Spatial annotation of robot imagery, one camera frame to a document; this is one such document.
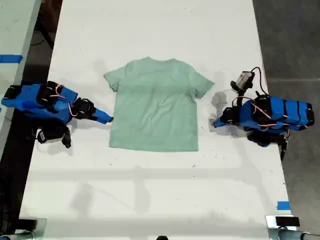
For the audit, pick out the long blue tape strip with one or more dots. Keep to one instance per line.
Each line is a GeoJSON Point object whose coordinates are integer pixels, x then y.
{"type": "Point", "coordinates": [11, 58]}

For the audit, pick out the black camera box, white label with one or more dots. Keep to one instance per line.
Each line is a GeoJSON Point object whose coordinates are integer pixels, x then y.
{"type": "Point", "coordinates": [46, 136]}

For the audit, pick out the small round black object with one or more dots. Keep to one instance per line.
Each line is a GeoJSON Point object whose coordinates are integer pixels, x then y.
{"type": "Point", "coordinates": [162, 238]}

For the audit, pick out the small black box, white plate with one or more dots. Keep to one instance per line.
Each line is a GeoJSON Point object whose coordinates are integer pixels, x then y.
{"type": "Point", "coordinates": [287, 221]}

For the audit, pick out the small black box, grey plate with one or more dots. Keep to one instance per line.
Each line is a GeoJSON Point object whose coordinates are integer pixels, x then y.
{"type": "Point", "coordinates": [28, 223]}

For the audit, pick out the pale green T-shirt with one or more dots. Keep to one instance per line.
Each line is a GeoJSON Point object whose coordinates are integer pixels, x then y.
{"type": "Point", "coordinates": [155, 110]}

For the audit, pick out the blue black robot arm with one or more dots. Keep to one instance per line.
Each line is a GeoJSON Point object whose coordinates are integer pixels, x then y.
{"type": "Point", "coordinates": [280, 112]}
{"type": "Point", "coordinates": [30, 100]}

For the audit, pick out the grey pipe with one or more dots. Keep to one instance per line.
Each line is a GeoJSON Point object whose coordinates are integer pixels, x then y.
{"type": "Point", "coordinates": [287, 235]}

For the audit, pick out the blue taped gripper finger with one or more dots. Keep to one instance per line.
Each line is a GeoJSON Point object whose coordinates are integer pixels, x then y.
{"type": "Point", "coordinates": [103, 113]}
{"type": "Point", "coordinates": [101, 119]}
{"type": "Point", "coordinates": [220, 120]}
{"type": "Point", "coordinates": [220, 124]}

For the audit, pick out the short blue tape strip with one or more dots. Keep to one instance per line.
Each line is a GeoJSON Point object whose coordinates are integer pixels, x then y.
{"type": "Point", "coordinates": [283, 205]}

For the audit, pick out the short black camera stalk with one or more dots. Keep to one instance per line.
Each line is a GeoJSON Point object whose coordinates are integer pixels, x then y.
{"type": "Point", "coordinates": [240, 97]}
{"type": "Point", "coordinates": [66, 137]}

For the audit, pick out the grey black camera box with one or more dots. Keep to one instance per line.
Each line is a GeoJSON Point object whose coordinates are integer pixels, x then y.
{"type": "Point", "coordinates": [244, 80]}

